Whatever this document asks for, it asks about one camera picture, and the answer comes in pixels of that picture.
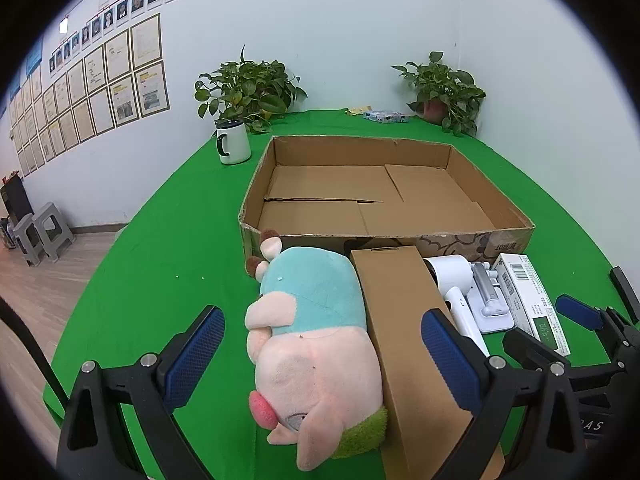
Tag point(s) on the pink and teal plush toy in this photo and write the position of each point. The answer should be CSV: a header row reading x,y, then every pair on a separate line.
x,y
310,360

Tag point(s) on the white and green carton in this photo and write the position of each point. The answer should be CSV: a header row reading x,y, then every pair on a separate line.
x,y
525,285

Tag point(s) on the blue wall sign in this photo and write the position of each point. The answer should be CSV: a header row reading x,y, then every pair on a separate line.
x,y
34,60

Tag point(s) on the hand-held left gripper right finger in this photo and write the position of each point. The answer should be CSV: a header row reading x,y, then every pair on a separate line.
x,y
450,355

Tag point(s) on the yellow packet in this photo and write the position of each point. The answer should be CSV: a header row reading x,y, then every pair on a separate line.
x,y
360,110

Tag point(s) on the white stand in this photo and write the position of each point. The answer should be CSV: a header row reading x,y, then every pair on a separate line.
x,y
492,310

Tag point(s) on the printed tissue packets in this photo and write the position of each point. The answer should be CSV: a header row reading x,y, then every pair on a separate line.
x,y
386,116

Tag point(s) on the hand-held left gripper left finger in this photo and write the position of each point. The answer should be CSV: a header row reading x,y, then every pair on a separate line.
x,y
192,360

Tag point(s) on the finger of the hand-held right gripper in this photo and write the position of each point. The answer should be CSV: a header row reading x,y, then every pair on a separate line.
x,y
582,310
525,347

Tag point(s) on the grey plastic stool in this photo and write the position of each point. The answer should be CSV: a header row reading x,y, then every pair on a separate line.
x,y
30,237
52,225

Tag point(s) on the potted plant in white pot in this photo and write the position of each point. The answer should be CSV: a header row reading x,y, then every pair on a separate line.
x,y
250,90

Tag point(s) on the potted plant in red pot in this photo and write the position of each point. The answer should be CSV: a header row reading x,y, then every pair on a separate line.
x,y
442,92

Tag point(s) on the black cabinet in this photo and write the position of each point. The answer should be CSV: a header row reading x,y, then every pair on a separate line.
x,y
15,195

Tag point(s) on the green tablecloth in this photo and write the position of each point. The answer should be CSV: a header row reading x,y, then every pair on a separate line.
x,y
175,240

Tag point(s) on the white hair dryer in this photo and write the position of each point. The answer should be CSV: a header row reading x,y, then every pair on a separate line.
x,y
452,272

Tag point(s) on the narrow brown cardboard box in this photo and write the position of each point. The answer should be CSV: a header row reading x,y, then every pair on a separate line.
x,y
400,320

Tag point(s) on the wall of framed certificates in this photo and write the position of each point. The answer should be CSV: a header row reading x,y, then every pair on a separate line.
x,y
100,95

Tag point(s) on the large cardboard box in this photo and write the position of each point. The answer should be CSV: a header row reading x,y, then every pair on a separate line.
x,y
325,180

